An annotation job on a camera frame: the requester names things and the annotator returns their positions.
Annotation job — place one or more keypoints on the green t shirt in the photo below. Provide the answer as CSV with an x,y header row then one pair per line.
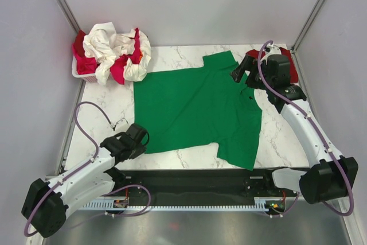
x,y
198,106

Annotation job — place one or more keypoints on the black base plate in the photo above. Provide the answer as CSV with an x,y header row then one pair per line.
x,y
199,183

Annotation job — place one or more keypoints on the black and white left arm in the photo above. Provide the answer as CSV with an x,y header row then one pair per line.
x,y
49,203

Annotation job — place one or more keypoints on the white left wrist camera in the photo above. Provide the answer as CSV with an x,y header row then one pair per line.
x,y
120,122

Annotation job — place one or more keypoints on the white slotted cable duct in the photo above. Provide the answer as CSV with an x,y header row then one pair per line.
x,y
250,204

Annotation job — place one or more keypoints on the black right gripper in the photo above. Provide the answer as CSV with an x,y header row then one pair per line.
x,y
246,64

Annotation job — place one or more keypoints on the crumpled pink shirt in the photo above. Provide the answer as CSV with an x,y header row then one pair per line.
x,y
87,65

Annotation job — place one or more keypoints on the right aluminium frame post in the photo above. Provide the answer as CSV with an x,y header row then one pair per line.
x,y
308,24

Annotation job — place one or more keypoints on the crumpled red shirt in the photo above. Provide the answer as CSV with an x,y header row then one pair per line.
x,y
77,46

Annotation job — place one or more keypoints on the crumpled white shirt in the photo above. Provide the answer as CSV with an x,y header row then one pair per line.
x,y
137,63
106,45

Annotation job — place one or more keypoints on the aluminium front rail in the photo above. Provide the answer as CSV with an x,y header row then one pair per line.
x,y
316,187

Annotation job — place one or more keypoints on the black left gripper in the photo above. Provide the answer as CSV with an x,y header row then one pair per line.
x,y
140,150

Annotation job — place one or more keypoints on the white laundry basket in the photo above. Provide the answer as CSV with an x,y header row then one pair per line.
x,y
90,78

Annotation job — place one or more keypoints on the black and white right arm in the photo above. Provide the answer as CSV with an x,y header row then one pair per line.
x,y
323,157

